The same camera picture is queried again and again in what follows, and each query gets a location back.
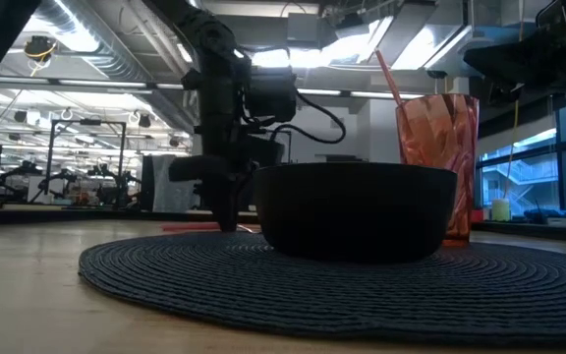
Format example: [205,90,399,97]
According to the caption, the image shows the round dark woven placemat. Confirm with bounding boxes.
[78,230,566,348]

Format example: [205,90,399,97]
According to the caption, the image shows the dark window frame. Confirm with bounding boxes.
[474,91,566,220]

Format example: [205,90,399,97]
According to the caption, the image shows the hanging yellow cord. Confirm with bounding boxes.
[504,97,521,202]

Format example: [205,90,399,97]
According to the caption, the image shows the black ceiling device yellow cable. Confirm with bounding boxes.
[23,34,59,78]

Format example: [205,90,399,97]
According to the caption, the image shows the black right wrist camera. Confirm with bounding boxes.
[487,81,526,107]

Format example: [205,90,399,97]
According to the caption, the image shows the grey cloth-covered box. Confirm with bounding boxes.
[140,153,201,213]

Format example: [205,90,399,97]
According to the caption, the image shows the black left wrist camera cable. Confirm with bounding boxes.
[266,89,348,146]

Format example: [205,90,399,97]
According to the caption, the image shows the red straw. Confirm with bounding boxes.
[372,47,412,148]

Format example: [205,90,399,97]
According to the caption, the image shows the blue object on windowsill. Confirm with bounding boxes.
[522,207,566,225]

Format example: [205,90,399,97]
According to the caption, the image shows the orange faceted plastic tumbler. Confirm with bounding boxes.
[394,92,481,249]

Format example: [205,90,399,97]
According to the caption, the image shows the black bowl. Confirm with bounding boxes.
[252,161,459,264]

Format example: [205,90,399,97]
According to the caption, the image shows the long ceiling light strip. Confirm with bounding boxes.
[0,75,444,102]

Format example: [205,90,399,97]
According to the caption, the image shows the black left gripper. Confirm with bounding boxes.
[168,63,287,233]

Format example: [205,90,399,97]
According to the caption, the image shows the black background rig frame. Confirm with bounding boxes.
[45,118,128,199]

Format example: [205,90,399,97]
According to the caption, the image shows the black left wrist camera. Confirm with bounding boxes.
[247,67,299,124]

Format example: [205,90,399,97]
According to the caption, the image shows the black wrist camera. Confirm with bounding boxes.
[247,67,299,124]
[487,81,526,107]

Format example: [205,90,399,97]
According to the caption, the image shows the yellow-green cup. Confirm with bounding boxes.
[490,199,512,222]

